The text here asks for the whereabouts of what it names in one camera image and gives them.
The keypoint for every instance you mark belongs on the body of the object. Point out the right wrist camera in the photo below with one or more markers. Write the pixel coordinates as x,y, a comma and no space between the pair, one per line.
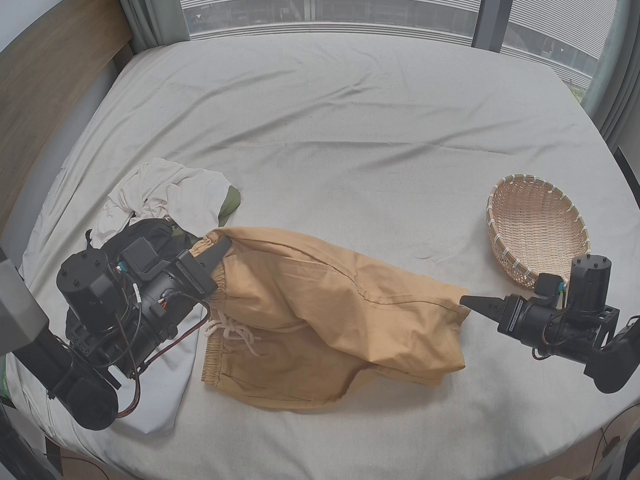
547,284

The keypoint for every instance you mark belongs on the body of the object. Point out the grey-green curtain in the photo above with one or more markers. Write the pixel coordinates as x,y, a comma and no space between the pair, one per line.
617,68
150,3

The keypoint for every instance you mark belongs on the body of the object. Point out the green garment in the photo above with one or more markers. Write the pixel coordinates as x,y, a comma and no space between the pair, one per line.
231,205

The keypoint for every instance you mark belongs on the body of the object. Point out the black garment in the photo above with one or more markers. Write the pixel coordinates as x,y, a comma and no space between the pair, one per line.
155,230

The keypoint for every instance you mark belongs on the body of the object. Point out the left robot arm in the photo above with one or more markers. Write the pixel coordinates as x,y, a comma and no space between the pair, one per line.
85,288

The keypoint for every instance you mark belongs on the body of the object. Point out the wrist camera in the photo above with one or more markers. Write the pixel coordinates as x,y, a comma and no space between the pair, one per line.
547,284
140,255

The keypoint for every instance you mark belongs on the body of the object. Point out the round woven basket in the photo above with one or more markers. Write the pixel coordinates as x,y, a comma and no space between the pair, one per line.
535,228

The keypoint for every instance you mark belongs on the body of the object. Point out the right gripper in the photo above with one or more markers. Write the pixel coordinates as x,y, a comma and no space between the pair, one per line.
530,323

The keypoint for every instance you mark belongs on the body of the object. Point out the pale blue garment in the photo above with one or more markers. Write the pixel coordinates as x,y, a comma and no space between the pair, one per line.
170,378

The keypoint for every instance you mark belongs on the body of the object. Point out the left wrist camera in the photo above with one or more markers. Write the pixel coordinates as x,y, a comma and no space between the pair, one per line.
140,255

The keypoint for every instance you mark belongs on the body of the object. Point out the bed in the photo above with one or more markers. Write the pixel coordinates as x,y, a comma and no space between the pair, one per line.
325,118

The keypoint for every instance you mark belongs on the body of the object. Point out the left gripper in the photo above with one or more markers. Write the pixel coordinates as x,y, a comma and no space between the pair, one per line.
170,308

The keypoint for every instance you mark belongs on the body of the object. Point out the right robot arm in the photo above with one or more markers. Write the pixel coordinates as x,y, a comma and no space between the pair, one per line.
592,288

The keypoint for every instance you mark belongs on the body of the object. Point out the white garment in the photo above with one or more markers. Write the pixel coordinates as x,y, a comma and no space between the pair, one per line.
195,203

